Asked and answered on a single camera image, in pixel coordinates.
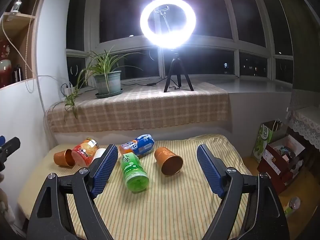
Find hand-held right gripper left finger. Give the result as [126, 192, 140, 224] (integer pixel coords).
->
[26, 144, 118, 240]

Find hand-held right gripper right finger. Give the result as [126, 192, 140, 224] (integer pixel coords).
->
[197, 144, 290, 240]

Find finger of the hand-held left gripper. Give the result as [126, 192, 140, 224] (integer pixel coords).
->
[0, 135, 21, 173]

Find orange paper cup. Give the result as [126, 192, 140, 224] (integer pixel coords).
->
[154, 147, 184, 177]
[53, 149, 76, 168]

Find white bottle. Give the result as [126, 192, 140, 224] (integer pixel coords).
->
[91, 148, 108, 166]

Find green tea bottle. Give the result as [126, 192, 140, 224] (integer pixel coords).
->
[120, 152, 150, 194]

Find blue drink bottle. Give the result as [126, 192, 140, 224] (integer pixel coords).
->
[119, 134, 155, 157]

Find striped yellow cloth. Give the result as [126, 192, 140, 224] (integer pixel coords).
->
[17, 133, 253, 240]

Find green paper bag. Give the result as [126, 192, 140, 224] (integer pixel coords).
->
[252, 120, 281, 163]

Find dark red box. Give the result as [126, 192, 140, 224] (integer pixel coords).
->
[257, 134, 313, 193]

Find dark flask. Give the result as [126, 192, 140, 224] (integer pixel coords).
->
[13, 64, 22, 83]

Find green pot saucer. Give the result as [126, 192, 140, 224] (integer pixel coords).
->
[95, 88, 124, 99]

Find checked cloth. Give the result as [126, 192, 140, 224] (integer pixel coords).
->
[46, 81, 231, 134]

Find red vase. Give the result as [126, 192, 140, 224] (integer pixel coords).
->
[0, 38, 13, 88]

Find white power plug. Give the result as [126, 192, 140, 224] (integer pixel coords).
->
[61, 83, 76, 97]

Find green flower pot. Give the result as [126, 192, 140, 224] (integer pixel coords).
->
[93, 70, 122, 95]

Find clear plastic bottle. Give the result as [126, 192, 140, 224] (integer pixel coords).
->
[283, 196, 301, 218]

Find white lace cloth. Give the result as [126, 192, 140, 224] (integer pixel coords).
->
[287, 106, 320, 152]

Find black tripod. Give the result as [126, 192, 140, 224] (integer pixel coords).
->
[163, 47, 195, 93]

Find spider plant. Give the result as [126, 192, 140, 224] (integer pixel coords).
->
[51, 46, 143, 121]

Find wooden shelf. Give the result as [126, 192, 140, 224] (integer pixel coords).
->
[0, 0, 52, 88]

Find dark curtain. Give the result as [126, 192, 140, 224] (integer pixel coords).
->
[271, 0, 320, 107]

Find phone holder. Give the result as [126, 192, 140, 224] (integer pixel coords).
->
[154, 5, 172, 34]

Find black light cable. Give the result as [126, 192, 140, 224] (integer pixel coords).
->
[121, 76, 180, 90]

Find white cable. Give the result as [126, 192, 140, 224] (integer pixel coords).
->
[1, 0, 28, 80]

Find window frame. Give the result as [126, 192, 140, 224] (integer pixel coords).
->
[65, 0, 294, 85]

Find ring light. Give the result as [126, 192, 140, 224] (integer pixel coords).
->
[140, 0, 197, 49]

